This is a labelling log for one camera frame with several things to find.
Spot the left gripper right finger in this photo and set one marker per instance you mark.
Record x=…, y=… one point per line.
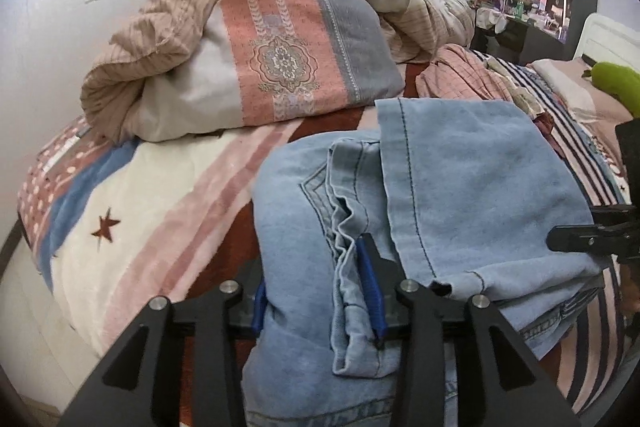
x=499, y=380

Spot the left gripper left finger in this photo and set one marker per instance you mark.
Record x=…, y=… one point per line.
x=138, y=382

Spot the light blue denim pants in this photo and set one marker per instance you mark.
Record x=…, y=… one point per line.
x=460, y=194

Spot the pink knit pillow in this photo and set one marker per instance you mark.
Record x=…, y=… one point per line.
x=599, y=112

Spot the maroon garment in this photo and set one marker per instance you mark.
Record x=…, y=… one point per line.
x=545, y=124

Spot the green plush toy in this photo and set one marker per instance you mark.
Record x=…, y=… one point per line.
x=621, y=82

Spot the beige plaid garment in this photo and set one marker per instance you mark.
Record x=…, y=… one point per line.
x=520, y=96

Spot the striped plush bed blanket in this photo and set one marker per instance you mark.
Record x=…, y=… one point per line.
x=111, y=226

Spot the white bed headboard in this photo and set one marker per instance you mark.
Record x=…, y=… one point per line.
x=605, y=40

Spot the dark desk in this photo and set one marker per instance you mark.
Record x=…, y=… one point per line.
x=516, y=41

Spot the pink checked garment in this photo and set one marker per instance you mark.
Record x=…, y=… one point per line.
x=455, y=73

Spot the patterned pink grey quilt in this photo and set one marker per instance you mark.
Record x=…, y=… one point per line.
x=182, y=67

